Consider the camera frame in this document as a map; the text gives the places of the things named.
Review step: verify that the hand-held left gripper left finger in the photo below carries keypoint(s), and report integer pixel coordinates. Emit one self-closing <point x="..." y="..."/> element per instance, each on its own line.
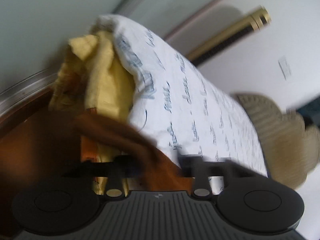
<point x="132" y="167"/>

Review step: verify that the brown wooden furniture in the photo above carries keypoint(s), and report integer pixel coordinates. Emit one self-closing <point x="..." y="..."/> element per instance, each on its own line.
<point x="30" y="142"/>

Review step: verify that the white printed bedsheet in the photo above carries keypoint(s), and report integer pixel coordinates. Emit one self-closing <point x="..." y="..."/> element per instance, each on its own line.
<point x="200" y="105"/>

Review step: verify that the brown cloth garment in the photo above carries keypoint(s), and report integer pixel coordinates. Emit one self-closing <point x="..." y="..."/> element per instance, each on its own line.
<point x="155" y="160"/>

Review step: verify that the yellow cloth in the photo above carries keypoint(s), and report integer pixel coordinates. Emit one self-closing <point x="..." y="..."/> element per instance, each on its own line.
<point x="107" y="85"/>

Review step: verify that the white wall switch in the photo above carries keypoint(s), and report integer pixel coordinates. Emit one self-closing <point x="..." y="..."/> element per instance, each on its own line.
<point x="285" y="67"/>

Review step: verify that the gold and black curtain rod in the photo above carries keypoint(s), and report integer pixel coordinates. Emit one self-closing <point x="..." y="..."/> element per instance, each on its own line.
<point x="225" y="40"/>

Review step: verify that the beige ribbed headboard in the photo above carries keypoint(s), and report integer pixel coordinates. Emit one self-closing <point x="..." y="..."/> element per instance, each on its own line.
<point x="282" y="135"/>

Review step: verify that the dark window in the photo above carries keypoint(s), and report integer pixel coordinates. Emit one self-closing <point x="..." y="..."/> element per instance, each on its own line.
<point x="311" y="115"/>

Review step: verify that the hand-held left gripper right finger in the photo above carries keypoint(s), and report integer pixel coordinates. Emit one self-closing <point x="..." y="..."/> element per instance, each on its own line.
<point x="187" y="166"/>

